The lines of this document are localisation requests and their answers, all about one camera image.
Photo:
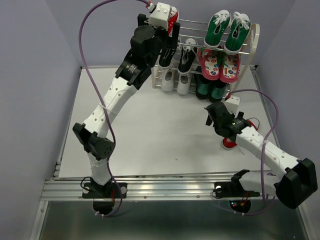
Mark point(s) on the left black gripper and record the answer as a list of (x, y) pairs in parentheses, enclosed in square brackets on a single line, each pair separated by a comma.
[(168, 42)]

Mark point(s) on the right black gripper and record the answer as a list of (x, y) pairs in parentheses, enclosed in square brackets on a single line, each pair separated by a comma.
[(209, 121)]

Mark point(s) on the red canvas sneaker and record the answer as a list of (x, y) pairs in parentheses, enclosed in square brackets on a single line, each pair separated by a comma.
[(228, 144), (173, 18)]

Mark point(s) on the black canvas sneaker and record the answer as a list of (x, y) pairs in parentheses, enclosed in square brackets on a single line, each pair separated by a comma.
[(167, 54), (188, 55)]

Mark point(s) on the white sneaker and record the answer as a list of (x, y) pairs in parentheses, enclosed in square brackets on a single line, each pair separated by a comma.
[(184, 83), (168, 78)]

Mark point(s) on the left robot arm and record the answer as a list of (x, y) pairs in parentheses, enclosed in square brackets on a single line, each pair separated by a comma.
[(92, 133)]

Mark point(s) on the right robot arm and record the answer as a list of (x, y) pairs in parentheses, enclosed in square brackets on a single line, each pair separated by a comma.
[(292, 180)]

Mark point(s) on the right dark green shoe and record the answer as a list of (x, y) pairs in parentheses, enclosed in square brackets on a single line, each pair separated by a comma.
[(217, 91)]

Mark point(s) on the dark green shoe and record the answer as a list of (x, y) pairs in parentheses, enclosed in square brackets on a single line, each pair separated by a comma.
[(217, 91), (203, 85)]

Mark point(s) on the left dark green shoe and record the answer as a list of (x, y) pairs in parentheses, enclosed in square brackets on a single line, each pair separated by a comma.
[(203, 85)]

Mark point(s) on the cream metal shoe shelf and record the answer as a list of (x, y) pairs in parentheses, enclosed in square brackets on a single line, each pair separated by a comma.
[(248, 49)]

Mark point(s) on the right pink patterned slipper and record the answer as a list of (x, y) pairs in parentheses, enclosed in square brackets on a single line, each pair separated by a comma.
[(229, 68)]

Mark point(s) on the pink patterned slipper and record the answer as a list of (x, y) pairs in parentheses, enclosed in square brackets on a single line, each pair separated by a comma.
[(210, 61), (229, 68)]

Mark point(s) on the left pink patterned slipper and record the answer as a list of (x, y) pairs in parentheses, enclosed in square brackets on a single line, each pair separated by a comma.
[(210, 61)]

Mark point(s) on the left green canvas sneaker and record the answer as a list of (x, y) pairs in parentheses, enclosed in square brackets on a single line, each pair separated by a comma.
[(218, 23)]

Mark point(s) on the green canvas sneaker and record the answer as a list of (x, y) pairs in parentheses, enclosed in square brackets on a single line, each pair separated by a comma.
[(239, 30), (218, 23)]

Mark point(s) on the right green canvas sneaker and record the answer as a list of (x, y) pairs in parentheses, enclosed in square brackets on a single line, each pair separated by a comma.
[(239, 30)]

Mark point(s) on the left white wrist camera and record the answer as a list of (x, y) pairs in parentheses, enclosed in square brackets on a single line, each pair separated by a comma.
[(160, 16)]

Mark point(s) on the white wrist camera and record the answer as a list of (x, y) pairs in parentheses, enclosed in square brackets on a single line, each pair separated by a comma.
[(160, 16), (232, 104)]

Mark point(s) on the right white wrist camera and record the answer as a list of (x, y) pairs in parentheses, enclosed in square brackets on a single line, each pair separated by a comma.
[(232, 104)]

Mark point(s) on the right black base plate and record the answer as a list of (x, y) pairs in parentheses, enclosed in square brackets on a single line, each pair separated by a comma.
[(229, 189)]

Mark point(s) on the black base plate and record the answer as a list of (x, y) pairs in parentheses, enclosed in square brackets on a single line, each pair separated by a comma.
[(108, 191), (229, 189)]

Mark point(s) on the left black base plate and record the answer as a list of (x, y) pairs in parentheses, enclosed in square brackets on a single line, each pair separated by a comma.
[(108, 191)]

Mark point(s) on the aluminium mounting rail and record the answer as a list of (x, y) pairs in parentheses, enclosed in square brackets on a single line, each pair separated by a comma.
[(156, 188)]

